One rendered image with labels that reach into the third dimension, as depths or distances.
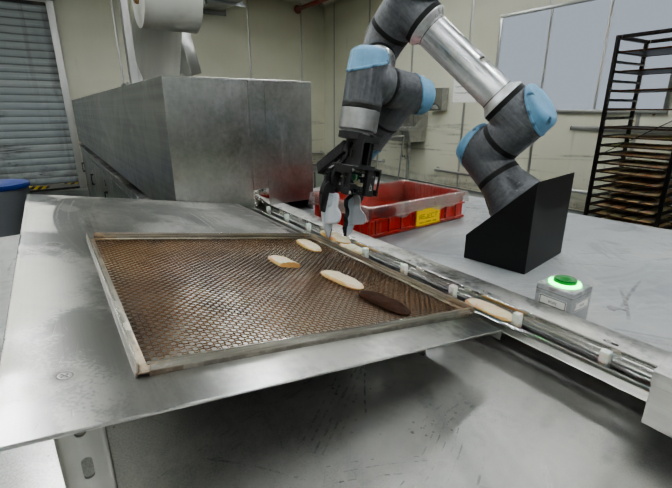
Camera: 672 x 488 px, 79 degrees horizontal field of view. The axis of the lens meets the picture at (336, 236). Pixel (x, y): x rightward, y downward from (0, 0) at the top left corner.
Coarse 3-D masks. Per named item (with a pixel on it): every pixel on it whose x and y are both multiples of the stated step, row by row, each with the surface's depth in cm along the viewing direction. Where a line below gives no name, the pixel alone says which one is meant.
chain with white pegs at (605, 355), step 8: (288, 216) 136; (368, 248) 103; (368, 256) 104; (400, 272) 93; (456, 288) 81; (456, 296) 82; (512, 320) 71; (520, 320) 70; (600, 352) 60; (608, 352) 59; (600, 360) 60; (608, 360) 59
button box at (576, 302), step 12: (552, 276) 79; (540, 288) 76; (552, 288) 75; (588, 288) 74; (540, 300) 77; (552, 300) 75; (564, 300) 73; (576, 300) 72; (588, 300) 75; (576, 312) 74
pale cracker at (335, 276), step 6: (324, 270) 76; (330, 270) 75; (324, 276) 74; (330, 276) 73; (336, 276) 72; (342, 276) 73; (348, 276) 73; (336, 282) 72; (342, 282) 71; (348, 282) 71; (354, 282) 71; (354, 288) 70; (360, 288) 70
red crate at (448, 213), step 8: (448, 208) 146; (456, 208) 147; (320, 216) 145; (408, 216) 134; (440, 216) 144; (448, 216) 147; (456, 216) 148; (368, 224) 125; (376, 224) 125; (384, 224) 128; (392, 224) 130; (400, 224) 132; (408, 224) 135; (432, 224) 142; (360, 232) 128; (368, 232) 125; (376, 232) 126; (384, 232) 129; (392, 232) 130; (400, 232) 134
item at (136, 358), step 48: (144, 240) 81; (240, 240) 92; (288, 240) 99; (144, 288) 57; (192, 288) 60; (336, 288) 69; (384, 288) 73; (432, 288) 73; (240, 336) 47; (336, 336) 50
